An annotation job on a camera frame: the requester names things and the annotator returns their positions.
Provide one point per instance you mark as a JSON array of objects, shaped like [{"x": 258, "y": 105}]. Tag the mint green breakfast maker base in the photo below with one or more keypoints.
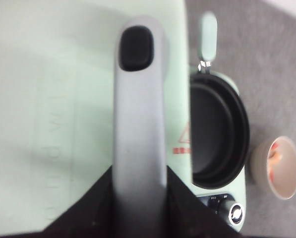
[{"x": 212, "y": 198}]

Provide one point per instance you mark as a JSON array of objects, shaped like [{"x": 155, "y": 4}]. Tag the beige ribbed bowl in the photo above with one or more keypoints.
[{"x": 273, "y": 167}]

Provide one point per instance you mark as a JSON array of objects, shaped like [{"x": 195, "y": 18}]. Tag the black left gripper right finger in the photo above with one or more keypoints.
[{"x": 187, "y": 217}]

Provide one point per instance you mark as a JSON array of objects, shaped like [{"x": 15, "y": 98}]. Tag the mint green sandwich maker lid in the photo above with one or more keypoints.
[{"x": 56, "y": 100}]

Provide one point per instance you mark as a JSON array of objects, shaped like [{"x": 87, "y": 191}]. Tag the right silver knob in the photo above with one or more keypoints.
[{"x": 231, "y": 211}]

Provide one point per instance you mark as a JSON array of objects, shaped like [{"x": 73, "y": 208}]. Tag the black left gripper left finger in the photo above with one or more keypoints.
[{"x": 91, "y": 216}]

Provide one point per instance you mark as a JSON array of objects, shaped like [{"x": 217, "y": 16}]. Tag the black frying pan green handle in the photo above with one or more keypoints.
[{"x": 219, "y": 126}]

